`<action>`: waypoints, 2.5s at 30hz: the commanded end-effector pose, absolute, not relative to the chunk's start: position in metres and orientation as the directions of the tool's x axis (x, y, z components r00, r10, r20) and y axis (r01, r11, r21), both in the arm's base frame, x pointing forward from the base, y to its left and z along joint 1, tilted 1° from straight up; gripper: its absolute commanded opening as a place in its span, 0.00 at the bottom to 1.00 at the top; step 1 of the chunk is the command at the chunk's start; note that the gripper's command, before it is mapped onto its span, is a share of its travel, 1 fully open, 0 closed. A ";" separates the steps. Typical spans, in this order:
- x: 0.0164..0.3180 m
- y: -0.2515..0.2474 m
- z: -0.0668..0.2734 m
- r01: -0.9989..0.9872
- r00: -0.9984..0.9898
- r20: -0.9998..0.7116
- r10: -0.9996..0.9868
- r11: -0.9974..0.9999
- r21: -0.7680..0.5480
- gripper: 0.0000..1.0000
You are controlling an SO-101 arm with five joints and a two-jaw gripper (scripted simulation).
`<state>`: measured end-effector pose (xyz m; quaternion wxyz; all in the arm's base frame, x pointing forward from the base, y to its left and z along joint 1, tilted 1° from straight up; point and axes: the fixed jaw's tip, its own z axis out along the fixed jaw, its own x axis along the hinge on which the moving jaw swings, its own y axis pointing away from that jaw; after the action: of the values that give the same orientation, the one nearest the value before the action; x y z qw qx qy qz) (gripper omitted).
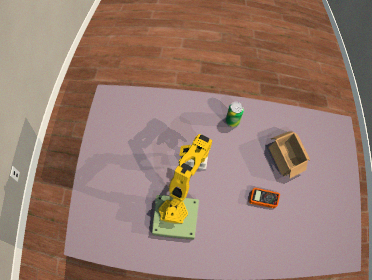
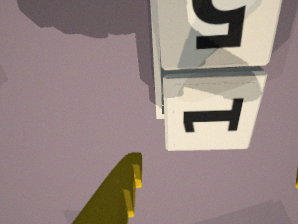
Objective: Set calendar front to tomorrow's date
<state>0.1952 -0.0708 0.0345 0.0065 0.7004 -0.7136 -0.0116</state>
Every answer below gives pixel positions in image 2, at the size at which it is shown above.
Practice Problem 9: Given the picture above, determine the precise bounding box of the white number cube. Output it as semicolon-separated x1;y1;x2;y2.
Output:
157;0;282;70
163;66;267;151

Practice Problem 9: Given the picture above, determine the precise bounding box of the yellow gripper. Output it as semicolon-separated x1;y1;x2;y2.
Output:
72;152;142;224

